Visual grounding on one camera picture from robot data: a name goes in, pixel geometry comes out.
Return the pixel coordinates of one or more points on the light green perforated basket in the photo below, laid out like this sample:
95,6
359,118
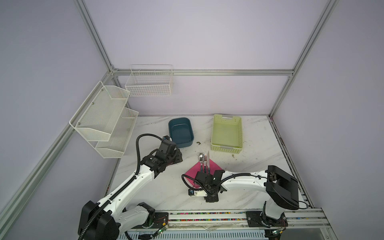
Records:
227,134

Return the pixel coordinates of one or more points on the fork with teal handle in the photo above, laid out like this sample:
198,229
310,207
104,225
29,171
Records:
205,163

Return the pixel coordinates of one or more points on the pink paper napkin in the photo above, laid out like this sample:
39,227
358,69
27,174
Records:
192,172

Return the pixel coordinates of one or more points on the white mesh two-tier shelf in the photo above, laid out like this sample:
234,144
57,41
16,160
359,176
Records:
105,121

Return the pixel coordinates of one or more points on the spoon with teal handle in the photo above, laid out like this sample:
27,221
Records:
201,158

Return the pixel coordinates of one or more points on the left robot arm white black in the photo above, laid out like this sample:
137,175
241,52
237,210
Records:
107,218

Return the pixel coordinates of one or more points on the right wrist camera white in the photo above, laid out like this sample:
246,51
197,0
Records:
201,193

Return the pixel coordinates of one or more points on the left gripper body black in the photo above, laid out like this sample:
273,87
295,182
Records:
175,158

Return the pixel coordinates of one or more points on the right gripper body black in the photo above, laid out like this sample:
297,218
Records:
210,199

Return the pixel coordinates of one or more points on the knife with teal handle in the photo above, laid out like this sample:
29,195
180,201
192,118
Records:
208,163

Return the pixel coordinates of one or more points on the dark teal plastic tub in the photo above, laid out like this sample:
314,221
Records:
181,132

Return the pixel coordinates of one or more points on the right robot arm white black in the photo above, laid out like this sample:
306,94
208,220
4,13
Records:
282,188

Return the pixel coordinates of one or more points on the white wire wall basket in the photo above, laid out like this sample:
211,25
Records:
150,80

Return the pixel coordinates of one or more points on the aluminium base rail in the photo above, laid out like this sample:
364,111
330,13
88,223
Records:
212,220

